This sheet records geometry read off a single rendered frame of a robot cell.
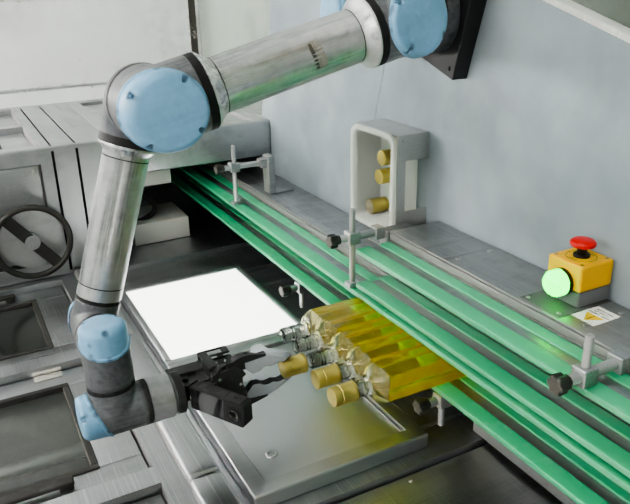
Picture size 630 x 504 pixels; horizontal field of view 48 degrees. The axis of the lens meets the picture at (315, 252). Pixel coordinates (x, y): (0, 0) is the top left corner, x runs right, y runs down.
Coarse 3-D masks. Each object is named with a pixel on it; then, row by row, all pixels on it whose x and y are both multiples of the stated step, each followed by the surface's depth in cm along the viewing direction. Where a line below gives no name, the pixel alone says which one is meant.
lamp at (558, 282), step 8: (552, 272) 110; (560, 272) 110; (568, 272) 110; (544, 280) 111; (552, 280) 109; (560, 280) 109; (568, 280) 109; (544, 288) 112; (552, 288) 110; (560, 288) 109; (568, 288) 109
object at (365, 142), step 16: (352, 128) 157; (368, 128) 151; (352, 144) 158; (368, 144) 160; (384, 144) 160; (352, 160) 160; (368, 160) 161; (352, 176) 161; (368, 176) 163; (352, 192) 163; (368, 192) 164; (384, 192) 164; (368, 224) 159; (384, 224) 156
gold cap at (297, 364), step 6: (300, 354) 126; (288, 360) 124; (294, 360) 124; (300, 360) 125; (306, 360) 125; (282, 366) 124; (288, 366) 124; (294, 366) 124; (300, 366) 124; (306, 366) 125; (282, 372) 125; (288, 372) 124; (294, 372) 124; (300, 372) 125
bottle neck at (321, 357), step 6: (330, 348) 128; (312, 354) 126; (318, 354) 127; (324, 354) 127; (330, 354) 127; (312, 360) 126; (318, 360) 126; (324, 360) 127; (330, 360) 127; (312, 366) 126; (318, 366) 127
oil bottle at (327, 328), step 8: (352, 312) 138; (360, 312) 138; (368, 312) 138; (376, 312) 138; (328, 320) 135; (336, 320) 135; (344, 320) 135; (352, 320) 135; (360, 320) 135; (368, 320) 135; (376, 320) 136; (320, 328) 133; (328, 328) 132; (336, 328) 132; (344, 328) 133; (320, 336) 133; (328, 336) 132; (328, 344) 132
